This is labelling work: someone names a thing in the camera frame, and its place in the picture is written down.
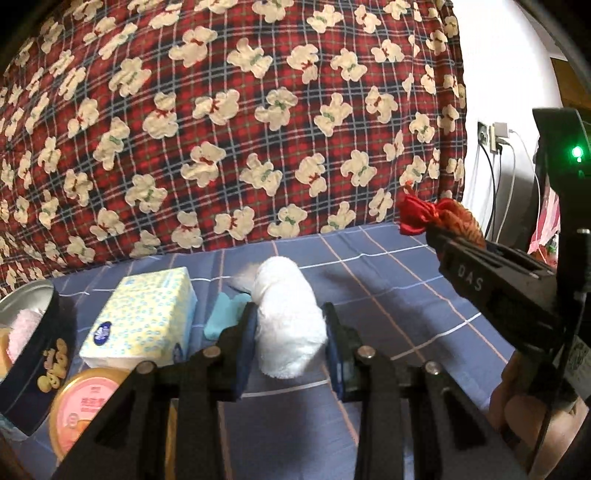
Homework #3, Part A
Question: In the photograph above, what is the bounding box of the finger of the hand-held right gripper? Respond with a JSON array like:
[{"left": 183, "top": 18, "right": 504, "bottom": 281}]
[{"left": 425, "top": 225, "right": 555, "bottom": 278}]

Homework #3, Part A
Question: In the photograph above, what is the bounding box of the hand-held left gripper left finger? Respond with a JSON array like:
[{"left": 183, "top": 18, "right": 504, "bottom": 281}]
[{"left": 51, "top": 302, "right": 259, "bottom": 480}]

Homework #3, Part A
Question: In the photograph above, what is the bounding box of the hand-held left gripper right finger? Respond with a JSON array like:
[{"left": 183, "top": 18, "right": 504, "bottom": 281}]
[{"left": 321, "top": 302, "right": 532, "bottom": 480}]

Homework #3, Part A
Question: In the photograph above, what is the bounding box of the white towel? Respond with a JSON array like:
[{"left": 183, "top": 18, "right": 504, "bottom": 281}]
[{"left": 252, "top": 256, "right": 329, "bottom": 379}]

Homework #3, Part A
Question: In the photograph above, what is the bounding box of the red drawstring pouch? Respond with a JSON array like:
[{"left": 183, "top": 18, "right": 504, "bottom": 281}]
[{"left": 398, "top": 182, "right": 488, "bottom": 252}]

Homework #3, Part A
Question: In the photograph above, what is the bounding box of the person's right hand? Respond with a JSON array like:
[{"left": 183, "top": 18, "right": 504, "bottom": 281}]
[{"left": 490, "top": 355, "right": 578, "bottom": 462}]

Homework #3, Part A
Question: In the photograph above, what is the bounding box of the teal cloth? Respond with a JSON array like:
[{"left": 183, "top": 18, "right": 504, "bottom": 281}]
[{"left": 204, "top": 292, "right": 252, "bottom": 341}]

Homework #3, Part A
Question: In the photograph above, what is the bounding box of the blue plaid bed sheet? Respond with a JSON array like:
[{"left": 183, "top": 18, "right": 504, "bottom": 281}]
[{"left": 0, "top": 222, "right": 522, "bottom": 480}]

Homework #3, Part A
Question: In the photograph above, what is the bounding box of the pink striped plastic bag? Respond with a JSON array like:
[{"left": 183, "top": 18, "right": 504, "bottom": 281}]
[{"left": 529, "top": 178, "right": 561, "bottom": 259}]

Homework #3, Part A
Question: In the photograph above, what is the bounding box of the yellow dotted tissue pack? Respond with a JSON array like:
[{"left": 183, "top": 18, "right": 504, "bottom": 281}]
[{"left": 79, "top": 267, "right": 198, "bottom": 372}]

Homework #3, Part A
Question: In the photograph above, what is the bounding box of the pink lid round container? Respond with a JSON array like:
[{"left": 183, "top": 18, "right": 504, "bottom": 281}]
[{"left": 48, "top": 367, "right": 178, "bottom": 480}]

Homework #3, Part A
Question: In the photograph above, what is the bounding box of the brown wooden cabinet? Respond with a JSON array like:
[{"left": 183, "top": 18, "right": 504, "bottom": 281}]
[{"left": 549, "top": 55, "right": 585, "bottom": 112}]

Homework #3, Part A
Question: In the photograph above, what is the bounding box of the dark blue round tin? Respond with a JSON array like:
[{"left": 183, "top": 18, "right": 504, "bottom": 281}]
[{"left": 0, "top": 281, "right": 77, "bottom": 437}]

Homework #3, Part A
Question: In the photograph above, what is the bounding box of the red plaid bear blanket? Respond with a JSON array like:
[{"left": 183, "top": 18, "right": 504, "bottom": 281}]
[{"left": 0, "top": 0, "right": 468, "bottom": 289}]

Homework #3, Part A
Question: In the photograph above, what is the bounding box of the pink fluffy cloth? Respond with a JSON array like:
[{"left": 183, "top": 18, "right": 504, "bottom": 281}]
[{"left": 7, "top": 308, "right": 49, "bottom": 365}]

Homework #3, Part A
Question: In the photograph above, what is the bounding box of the black cable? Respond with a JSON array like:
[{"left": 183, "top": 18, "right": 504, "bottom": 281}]
[{"left": 480, "top": 145, "right": 498, "bottom": 232}]

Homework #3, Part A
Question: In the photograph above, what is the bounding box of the white charging cable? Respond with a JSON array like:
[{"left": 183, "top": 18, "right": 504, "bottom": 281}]
[{"left": 505, "top": 131, "right": 536, "bottom": 236}]

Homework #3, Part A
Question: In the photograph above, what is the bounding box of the wall socket with chargers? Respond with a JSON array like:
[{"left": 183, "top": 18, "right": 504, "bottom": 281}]
[{"left": 489, "top": 122, "right": 511, "bottom": 155}]

